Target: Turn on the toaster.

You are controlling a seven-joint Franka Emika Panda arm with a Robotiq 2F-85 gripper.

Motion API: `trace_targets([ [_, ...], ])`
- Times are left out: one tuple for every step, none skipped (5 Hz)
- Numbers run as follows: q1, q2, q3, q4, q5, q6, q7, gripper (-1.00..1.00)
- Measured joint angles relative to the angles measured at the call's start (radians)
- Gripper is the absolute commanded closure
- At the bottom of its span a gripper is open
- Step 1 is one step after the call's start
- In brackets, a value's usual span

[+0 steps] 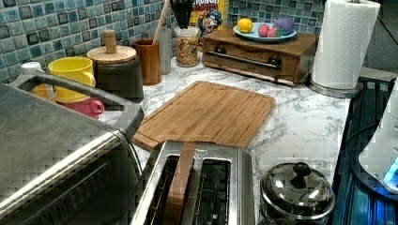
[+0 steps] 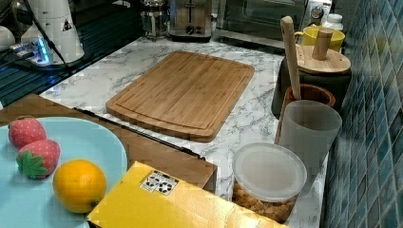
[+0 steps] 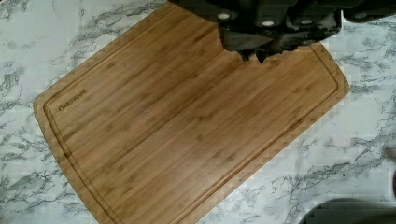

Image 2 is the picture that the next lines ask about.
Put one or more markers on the stainless steel toaster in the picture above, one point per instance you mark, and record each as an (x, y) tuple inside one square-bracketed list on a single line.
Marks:
[(190, 20)]

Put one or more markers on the upper toy strawberry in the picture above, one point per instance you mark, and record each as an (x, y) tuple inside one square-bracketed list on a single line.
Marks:
[(25, 130)]

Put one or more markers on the wooden utensil handle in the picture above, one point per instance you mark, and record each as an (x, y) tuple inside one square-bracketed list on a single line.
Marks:
[(288, 36)]

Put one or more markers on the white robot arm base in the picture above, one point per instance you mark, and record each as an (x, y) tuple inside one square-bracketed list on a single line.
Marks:
[(51, 37)]

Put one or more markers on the light blue plate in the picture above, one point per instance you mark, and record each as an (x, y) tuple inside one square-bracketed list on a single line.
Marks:
[(28, 203)]

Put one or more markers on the orange fruit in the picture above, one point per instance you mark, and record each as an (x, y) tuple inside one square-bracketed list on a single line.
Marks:
[(79, 185)]

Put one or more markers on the toaster oven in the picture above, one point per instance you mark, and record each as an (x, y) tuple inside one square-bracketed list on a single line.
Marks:
[(258, 21)]

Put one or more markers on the lower toy strawberry with leaves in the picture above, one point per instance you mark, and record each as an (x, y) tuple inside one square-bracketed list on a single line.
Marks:
[(37, 160)]

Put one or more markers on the bamboo cutting board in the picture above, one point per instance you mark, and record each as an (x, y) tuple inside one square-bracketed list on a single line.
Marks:
[(186, 95)]

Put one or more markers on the glass french press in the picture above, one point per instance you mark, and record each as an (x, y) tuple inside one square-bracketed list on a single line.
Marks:
[(154, 18)]

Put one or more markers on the frosted grey plastic cup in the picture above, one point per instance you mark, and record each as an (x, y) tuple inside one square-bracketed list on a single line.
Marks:
[(309, 129)]

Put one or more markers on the clear jar with snacks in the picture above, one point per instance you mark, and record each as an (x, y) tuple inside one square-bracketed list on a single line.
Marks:
[(268, 179)]

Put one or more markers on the yellow cardboard box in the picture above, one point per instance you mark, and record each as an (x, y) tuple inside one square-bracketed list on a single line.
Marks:
[(148, 198)]

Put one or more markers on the brown wooden utensil holder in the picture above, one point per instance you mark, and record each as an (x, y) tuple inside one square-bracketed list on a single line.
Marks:
[(307, 92)]

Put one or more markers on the white lidded bottle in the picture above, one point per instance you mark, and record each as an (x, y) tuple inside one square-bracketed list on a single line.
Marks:
[(333, 21)]

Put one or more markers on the yellow mug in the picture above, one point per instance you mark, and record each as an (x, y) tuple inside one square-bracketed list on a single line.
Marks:
[(309, 37)]

